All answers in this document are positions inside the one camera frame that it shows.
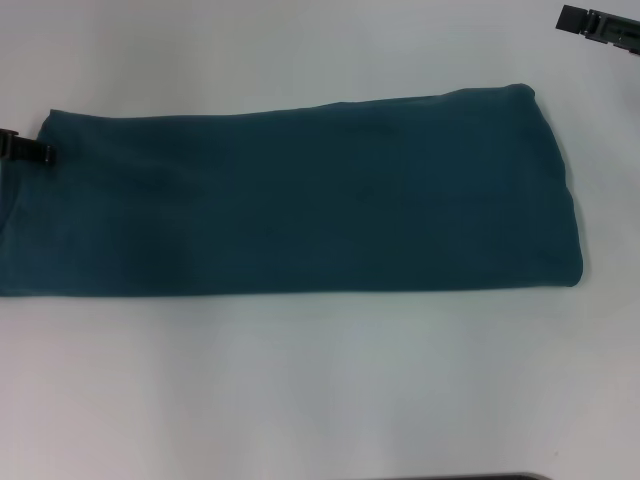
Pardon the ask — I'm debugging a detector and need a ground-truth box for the teal blue printed t-shirt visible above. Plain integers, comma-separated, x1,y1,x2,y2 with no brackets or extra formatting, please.
0,82,586,297

